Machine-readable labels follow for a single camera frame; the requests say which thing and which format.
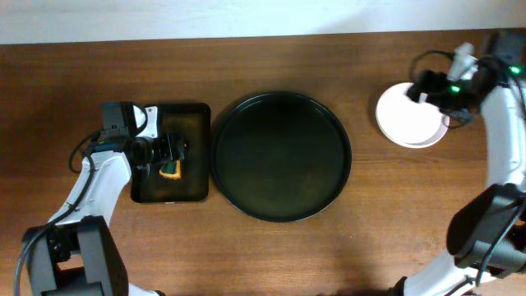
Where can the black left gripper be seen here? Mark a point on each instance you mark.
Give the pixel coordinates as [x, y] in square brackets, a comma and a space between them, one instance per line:
[177, 148]

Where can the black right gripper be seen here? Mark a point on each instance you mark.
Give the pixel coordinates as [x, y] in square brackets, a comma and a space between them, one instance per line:
[413, 93]

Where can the pinkish white plate with sauce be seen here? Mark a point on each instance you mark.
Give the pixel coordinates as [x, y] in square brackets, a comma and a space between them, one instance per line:
[406, 123]

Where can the black round tray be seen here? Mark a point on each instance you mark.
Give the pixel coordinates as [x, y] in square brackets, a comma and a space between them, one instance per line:
[280, 156]

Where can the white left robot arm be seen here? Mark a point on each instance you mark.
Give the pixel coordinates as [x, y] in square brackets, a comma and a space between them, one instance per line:
[74, 252]

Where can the black rectangular tray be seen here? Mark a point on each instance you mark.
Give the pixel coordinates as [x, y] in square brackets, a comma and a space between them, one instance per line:
[193, 121]

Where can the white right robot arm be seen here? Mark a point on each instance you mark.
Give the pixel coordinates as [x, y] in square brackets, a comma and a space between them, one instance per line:
[485, 240]

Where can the green and yellow sponge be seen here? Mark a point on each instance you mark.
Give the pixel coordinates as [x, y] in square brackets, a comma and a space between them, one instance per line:
[171, 170]

